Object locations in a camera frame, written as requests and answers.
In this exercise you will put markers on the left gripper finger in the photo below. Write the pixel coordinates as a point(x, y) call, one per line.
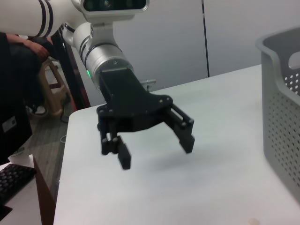
point(124, 157)
point(185, 138)

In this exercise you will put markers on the black keyboard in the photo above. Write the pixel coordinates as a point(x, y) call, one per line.
point(14, 180)

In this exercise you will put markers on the black flat desk object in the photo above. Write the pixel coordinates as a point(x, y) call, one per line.
point(4, 214)

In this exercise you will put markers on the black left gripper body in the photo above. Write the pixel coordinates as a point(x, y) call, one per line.
point(131, 107)

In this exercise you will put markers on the person in black clothes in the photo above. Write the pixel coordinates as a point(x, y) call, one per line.
point(16, 70)

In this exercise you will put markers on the white paper sheet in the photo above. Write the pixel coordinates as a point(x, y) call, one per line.
point(22, 160)

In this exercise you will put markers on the bystander bare hand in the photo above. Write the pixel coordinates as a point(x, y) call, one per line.
point(38, 49)

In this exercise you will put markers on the white sneaker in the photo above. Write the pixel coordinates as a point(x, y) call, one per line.
point(39, 110)

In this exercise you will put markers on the beige plastic stool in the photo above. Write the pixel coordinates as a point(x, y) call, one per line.
point(57, 98)

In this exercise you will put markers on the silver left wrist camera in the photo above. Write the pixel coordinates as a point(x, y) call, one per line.
point(112, 7)

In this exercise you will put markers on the dark brown wooden post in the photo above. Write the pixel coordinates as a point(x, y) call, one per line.
point(75, 82)

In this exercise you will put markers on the brown desk side panel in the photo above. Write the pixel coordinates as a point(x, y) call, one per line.
point(45, 194)

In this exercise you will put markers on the black case with sticker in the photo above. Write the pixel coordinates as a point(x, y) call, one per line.
point(14, 140)

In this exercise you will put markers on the grey-green perforated storage bin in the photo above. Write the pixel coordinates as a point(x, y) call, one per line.
point(281, 117)

